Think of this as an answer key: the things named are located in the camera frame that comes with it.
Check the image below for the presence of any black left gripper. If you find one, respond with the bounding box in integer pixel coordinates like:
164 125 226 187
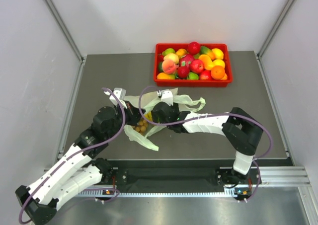
105 100 145 140

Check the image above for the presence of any yellow banana bunch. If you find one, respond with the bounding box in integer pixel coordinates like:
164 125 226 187
144 111 153 121

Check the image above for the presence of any pale green plastic bag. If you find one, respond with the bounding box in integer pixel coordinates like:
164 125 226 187
124 88 206 151

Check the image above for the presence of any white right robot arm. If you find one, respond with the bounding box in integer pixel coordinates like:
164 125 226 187
151 102 263 184

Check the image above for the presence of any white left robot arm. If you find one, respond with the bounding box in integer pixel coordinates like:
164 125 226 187
15 101 145 225

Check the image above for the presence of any dark red fruit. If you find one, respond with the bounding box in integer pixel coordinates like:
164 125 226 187
177 66 190 79

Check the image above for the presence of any green fruit front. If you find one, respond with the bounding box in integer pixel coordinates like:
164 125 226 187
186 72 199 80

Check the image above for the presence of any red plastic fruit tray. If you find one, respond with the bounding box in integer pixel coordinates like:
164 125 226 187
154 43 233 87

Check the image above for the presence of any orange fruit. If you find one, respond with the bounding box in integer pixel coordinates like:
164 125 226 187
211 66 225 80

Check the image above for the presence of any brown longan cluster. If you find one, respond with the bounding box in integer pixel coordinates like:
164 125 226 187
132 119 149 135

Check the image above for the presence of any yellow mango front left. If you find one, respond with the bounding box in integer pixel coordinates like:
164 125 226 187
157 73 175 80

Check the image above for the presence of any dark green avocado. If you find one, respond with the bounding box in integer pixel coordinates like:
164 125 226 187
158 62 163 73

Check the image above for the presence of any pink peach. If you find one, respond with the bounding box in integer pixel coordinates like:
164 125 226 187
161 59 178 75

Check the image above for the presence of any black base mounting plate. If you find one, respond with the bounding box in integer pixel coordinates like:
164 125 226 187
99 159 274 193

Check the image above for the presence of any red apple front right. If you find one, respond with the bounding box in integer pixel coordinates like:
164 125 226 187
199 70 212 80

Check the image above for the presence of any red apple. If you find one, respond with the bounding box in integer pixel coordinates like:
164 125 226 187
187 42 201 55
199 70 212 80
189 59 204 74

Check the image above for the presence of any red apple centre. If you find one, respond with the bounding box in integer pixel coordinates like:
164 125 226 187
189 59 204 74

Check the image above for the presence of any orange yellow mango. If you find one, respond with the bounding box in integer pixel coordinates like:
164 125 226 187
198 54 215 71

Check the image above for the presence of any red apple on top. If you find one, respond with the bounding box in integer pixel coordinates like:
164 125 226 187
187 42 201 55

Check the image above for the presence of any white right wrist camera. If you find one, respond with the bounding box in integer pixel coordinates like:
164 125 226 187
157 89 173 106

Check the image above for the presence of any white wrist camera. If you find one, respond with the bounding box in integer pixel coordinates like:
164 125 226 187
103 88 127 108
157 89 173 106

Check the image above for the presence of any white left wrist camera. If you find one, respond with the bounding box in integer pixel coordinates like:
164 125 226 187
103 88 127 108

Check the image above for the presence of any slotted cable duct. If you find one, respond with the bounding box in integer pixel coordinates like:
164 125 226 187
76 187 249 199

